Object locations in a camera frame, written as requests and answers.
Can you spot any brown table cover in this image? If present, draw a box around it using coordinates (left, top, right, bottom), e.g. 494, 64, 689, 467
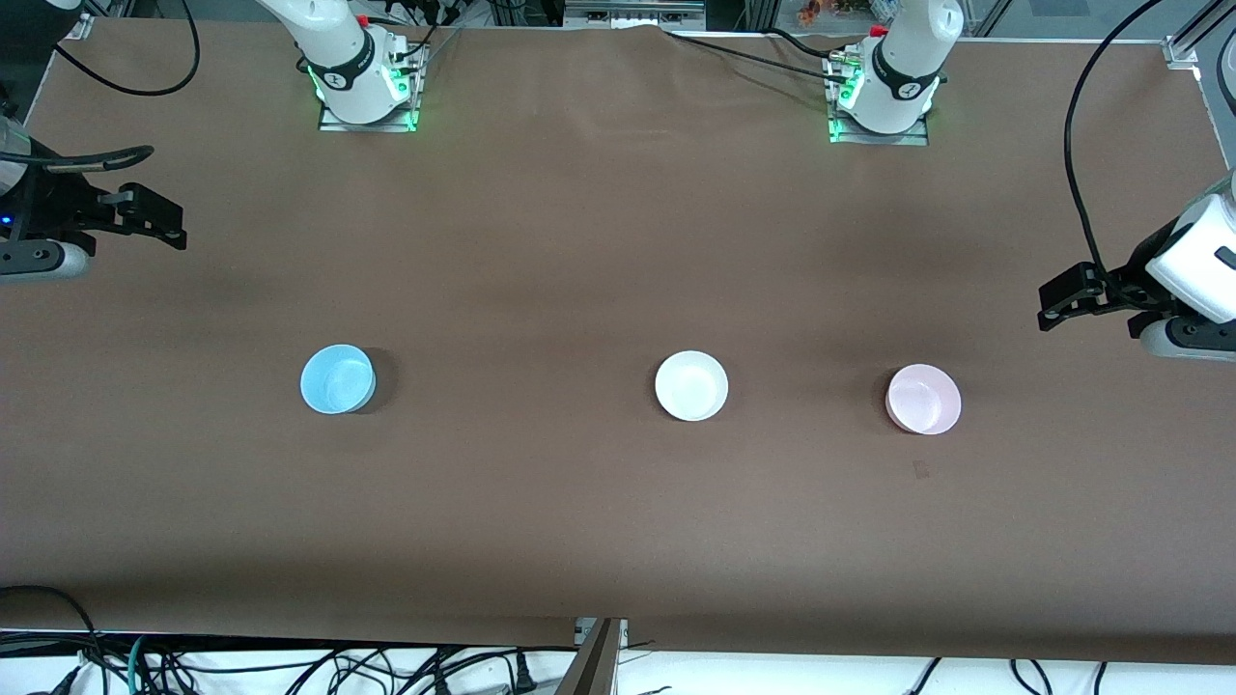
0, 17, 1236, 667

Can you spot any pink bowl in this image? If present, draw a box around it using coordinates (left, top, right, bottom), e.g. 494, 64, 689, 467
885, 363, 962, 435

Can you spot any grey power strip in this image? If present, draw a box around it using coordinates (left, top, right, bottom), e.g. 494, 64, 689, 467
564, 0, 707, 30

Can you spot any aluminium corner profile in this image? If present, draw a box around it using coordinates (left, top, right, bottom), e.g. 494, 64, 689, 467
1163, 0, 1236, 70

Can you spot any white bowl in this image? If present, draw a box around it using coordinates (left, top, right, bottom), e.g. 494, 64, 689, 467
655, 349, 729, 422

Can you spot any black base cable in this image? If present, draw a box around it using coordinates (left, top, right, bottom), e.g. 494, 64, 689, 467
367, 8, 464, 61
761, 27, 851, 61
664, 31, 851, 83

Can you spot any blue bowl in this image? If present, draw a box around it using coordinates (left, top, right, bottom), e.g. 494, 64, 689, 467
300, 344, 377, 415

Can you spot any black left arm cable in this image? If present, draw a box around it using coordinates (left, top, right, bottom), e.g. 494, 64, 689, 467
1064, 0, 1165, 281

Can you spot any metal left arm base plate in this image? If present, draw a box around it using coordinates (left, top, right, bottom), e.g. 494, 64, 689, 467
828, 53, 931, 147

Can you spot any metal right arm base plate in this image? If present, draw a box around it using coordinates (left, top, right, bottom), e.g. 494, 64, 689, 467
318, 43, 420, 134

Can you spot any aluminium frame post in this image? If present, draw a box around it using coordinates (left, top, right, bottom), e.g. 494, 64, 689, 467
555, 618, 630, 695

